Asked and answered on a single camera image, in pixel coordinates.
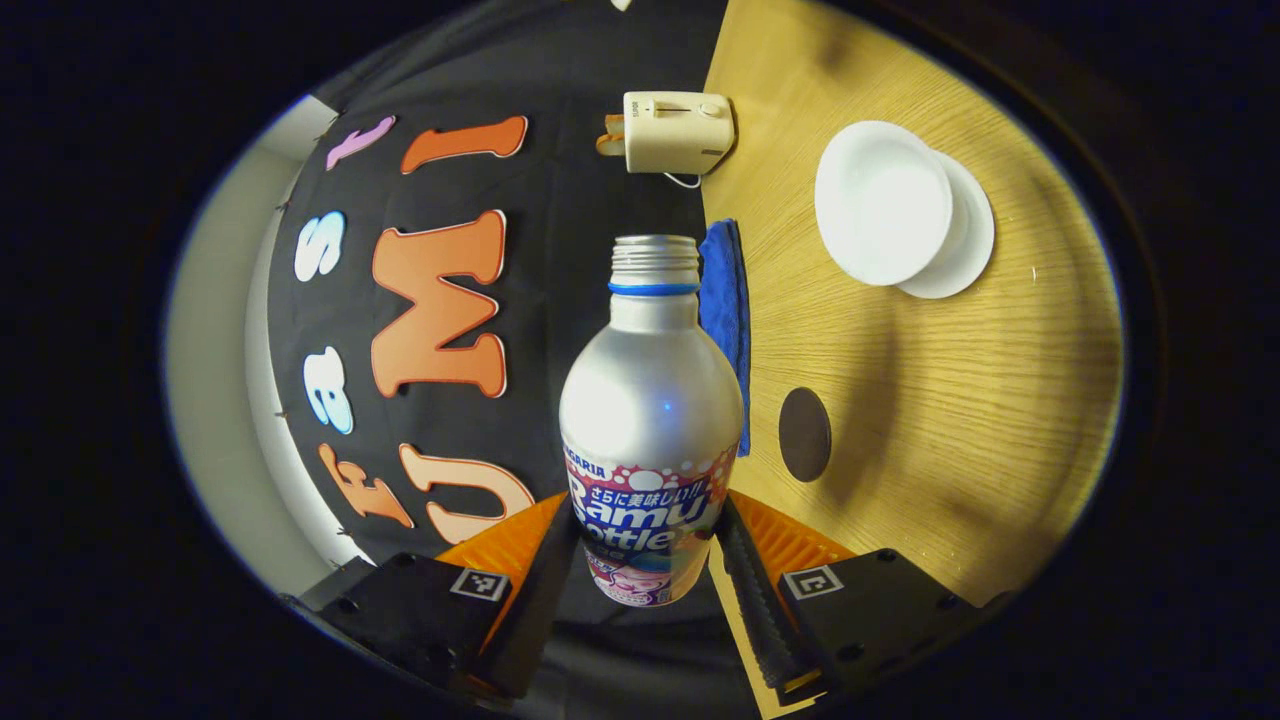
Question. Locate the brown bread slice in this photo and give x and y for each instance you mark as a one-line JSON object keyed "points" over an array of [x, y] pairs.
{"points": [[615, 124], [610, 146]]}

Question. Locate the black backdrop cloth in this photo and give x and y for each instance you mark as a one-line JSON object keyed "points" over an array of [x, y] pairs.
{"points": [[560, 180]]}

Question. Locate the silver water bottle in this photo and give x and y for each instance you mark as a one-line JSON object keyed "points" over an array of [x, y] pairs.
{"points": [[650, 400]]}

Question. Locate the dark round coaster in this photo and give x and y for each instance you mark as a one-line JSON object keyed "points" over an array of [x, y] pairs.
{"points": [[805, 435]]}

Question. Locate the white toaster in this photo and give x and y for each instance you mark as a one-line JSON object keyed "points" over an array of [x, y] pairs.
{"points": [[675, 130]]}

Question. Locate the white saucer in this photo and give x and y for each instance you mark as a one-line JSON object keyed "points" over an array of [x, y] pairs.
{"points": [[975, 240]]}

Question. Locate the blue towel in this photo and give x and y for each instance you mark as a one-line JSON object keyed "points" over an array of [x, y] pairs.
{"points": [[722, 290]]}

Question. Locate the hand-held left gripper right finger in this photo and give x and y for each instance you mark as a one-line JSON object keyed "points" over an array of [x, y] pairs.
{"points": [[760, 610]]}

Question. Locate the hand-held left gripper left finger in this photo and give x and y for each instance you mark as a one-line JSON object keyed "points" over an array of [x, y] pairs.
{"points": [[535, 610]]}

